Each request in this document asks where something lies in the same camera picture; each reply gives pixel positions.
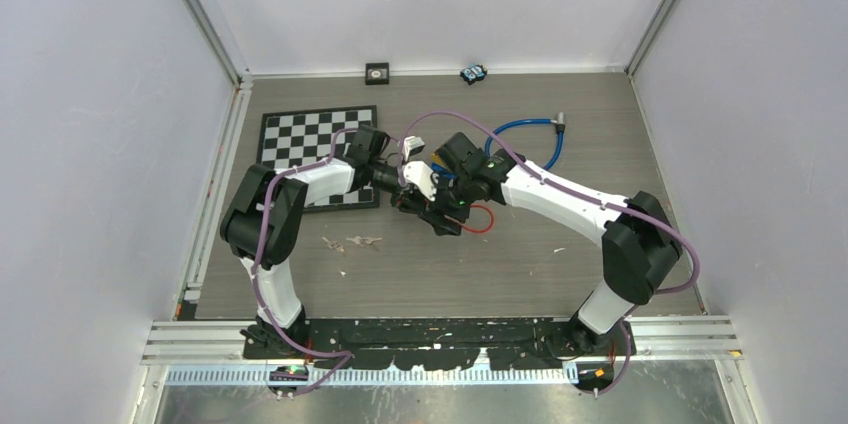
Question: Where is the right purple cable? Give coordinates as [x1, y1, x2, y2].
[396, 109, 702, 296]

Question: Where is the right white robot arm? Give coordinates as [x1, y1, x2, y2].
[400, 132, 685, 355]

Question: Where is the silver key bunch left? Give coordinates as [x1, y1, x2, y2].
[322, 236, 348, 257]

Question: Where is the purple cable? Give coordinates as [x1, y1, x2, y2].
[251, 127, 405, 363]
[396, 109, 702, 296]

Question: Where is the blue cable lock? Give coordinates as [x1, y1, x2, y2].
[493, 111, 567, 170]

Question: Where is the blue yellow toy car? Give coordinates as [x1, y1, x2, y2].
[430, 153, 456, 179]

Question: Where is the red cable padlock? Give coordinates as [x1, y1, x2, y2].
[460, 204, 496, 235]

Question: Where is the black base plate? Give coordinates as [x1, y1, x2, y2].
[240, 317, 635, 371]

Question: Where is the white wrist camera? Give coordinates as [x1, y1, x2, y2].
[402, 161, 438, 202]
[400, 136, 426, 162]

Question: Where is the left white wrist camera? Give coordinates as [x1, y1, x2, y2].
[400, 136, 426, 162]

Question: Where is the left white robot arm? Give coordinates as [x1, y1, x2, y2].
[220, 126, 436, 358]

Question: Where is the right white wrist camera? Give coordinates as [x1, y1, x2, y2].
[402, 161, 438, 202]

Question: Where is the silver key bunch right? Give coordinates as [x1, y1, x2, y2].
[346, 236, 382, 250]

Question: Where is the black white chessboard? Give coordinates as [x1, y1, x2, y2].
[256, 105, 380, 212]

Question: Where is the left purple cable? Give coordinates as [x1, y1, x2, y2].
[251, 127, 405, 363]

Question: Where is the small black square box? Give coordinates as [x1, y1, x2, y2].
[364, 62, 390, 86]

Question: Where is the silver key bunch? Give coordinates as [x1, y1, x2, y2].
[346, 236, 382, 250]
[322, 236, 348, 257]

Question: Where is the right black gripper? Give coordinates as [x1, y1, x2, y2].
[417, 170, 476, 237]

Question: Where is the small blue toy car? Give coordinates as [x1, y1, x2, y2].
[459, 64, 488, 85]

